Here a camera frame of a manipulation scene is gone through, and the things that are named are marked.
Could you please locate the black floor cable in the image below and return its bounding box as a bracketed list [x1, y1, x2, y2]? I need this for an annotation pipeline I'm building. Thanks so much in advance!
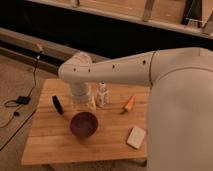
[0, 49, 44, 151]

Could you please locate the small white bottle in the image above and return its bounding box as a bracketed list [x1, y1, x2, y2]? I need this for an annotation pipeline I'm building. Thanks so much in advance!
[96, 83, 109, 107]

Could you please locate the wooden table board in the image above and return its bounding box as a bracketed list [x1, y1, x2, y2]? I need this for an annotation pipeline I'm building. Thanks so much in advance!
[21, 79, 149, 165]

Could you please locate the dark purple bowl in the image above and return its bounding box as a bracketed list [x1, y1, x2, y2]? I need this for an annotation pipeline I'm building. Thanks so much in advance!
[70, 112, 98, 139]

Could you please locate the black eraser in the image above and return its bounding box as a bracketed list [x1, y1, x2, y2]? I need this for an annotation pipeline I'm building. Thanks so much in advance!
[52, 96, 64, 115]

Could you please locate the black power adapter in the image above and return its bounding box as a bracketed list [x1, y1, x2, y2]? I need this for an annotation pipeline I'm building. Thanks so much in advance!
[16, 96, 31, 105]

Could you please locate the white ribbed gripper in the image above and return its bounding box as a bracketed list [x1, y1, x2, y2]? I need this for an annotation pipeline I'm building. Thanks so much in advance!
[70, 83, 91, 103]

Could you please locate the orange carrot toy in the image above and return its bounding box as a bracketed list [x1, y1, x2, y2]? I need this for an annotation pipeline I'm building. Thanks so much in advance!
[123, 96, 136, 112]

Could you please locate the white sponge block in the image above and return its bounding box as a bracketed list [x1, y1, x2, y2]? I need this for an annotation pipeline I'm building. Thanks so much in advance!
[127, 126, 146, 149]

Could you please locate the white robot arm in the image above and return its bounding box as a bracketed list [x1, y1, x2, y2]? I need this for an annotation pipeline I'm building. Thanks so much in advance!
[58, 47, 213, 171]

